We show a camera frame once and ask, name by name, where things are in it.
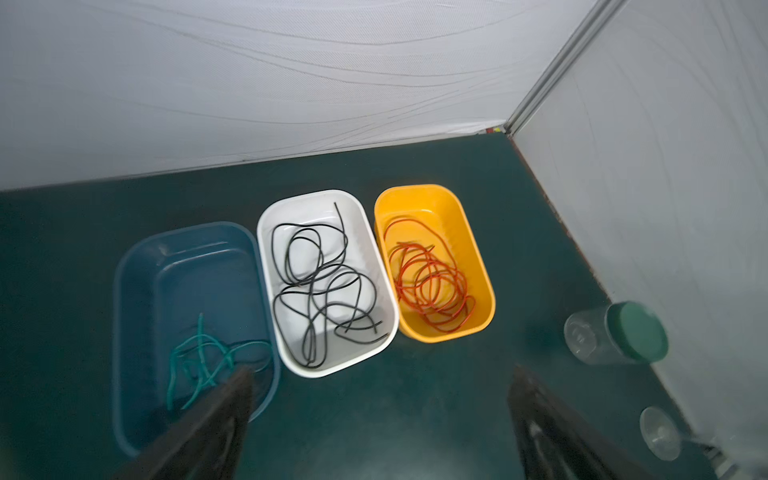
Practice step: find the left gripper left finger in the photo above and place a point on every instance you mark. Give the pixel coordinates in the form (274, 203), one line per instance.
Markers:
(206, 443)

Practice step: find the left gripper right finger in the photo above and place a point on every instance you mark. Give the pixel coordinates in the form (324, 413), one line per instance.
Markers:
(556, 442)

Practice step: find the clear stemmed glass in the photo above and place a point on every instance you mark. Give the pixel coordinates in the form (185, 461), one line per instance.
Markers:
(662, 435)

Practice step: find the clear plastic lid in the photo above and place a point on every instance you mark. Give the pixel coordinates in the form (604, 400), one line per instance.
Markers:
(587, 337)

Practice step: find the green round lid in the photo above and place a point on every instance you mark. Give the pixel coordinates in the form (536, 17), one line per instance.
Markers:
(637, 332)

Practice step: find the blue plastic bin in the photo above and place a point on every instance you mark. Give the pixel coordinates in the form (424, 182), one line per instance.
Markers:
(190, 307)

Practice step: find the yellow plastic bin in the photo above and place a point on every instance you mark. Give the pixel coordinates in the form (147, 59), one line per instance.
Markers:
(433, 263)

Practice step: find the white plastic bin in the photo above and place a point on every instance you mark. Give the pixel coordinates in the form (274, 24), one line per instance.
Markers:
(329, 296)

